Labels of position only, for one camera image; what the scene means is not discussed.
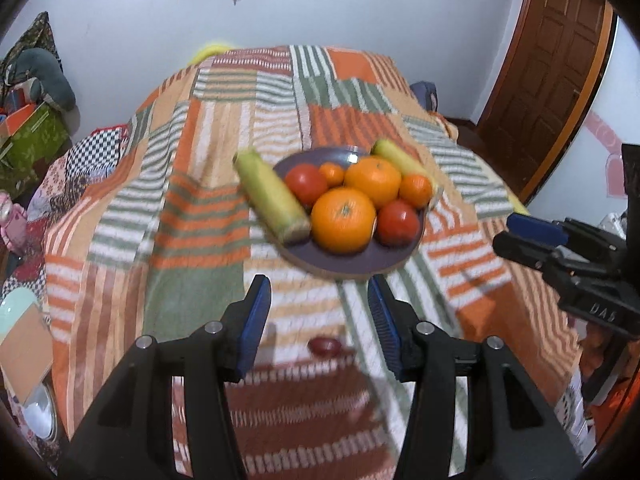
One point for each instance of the red tomato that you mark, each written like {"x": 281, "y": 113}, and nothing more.
{"x": 305, "y": 185}
{"x": 397, "y": 222}

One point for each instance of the mint green bowl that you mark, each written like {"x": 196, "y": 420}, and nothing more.
{"x": 17, "y": 307}

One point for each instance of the purple plate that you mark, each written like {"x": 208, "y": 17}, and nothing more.
{"x": 345, "y": 262}

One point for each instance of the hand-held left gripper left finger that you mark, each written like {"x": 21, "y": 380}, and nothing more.
{"x": 252, "y": 325}

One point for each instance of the large orange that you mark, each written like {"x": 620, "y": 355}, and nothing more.
{"x": 343, "y": 220}
{"x": 372, "y": 180}

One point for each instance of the brown cardboard sheet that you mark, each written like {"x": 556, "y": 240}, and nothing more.
{"x": 27, "y": 355}

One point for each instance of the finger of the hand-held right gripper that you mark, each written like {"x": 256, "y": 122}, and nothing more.
{"x": 520, "y": 251}
{"x": 535, "y": 229}

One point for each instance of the dark patterned cushion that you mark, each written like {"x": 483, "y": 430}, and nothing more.
{"x": 35, "y": 35}

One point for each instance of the brown wooden door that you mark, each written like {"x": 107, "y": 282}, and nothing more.
{"x": 550, "y": 60}

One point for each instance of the pink wall sticker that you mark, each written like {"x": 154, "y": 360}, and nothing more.
{"x": 607, "y": 140}

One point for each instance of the striped patchwork blanket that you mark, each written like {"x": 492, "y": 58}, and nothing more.
{"x": 200, "y": 210}

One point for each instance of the small tangerine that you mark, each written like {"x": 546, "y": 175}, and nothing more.
{"x": 415, "y": 191}
{"x": 332, "y": 174}

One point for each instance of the small dark red jujube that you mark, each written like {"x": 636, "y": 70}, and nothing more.
{"x": 325, "y": 346}

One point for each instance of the yellow corn cob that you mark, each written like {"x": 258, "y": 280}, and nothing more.
{"x": 395, "y": 155}
{"x": 270, "y": 195}

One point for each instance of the orange box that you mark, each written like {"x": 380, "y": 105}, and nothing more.
{"x": 20, "y": 117}

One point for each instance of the blue grey chair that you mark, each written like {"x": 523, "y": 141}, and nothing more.
{"x": 425, "y": 95}

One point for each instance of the grey plush toy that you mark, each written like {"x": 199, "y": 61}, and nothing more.
{"x": 47, "y": 80}

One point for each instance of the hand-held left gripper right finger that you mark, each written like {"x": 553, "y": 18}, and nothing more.
{"x": 385, "y": 330}

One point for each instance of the pink toy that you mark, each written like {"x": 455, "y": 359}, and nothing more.
{"x": 12, "y": 222}

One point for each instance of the yellow curved chair back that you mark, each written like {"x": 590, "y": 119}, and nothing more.
{"x": 210, "y": 52}

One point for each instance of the checkered cloth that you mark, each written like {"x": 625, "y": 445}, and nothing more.
{"x": 97, "y": 155}

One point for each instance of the metal bowl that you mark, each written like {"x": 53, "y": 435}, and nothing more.
{"x": 40, "y": 412}

